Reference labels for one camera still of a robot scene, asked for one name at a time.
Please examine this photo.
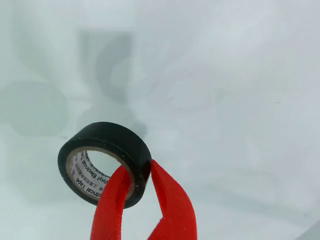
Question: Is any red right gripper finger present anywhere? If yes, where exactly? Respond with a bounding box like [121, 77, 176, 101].
[147, 159, 198, 240]

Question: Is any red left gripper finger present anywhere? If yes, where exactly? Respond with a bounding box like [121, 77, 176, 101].
[89, 165, 132, 240]

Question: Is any black electrical tape roll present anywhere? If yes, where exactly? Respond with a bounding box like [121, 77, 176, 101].
[57, 121, 153, 210]

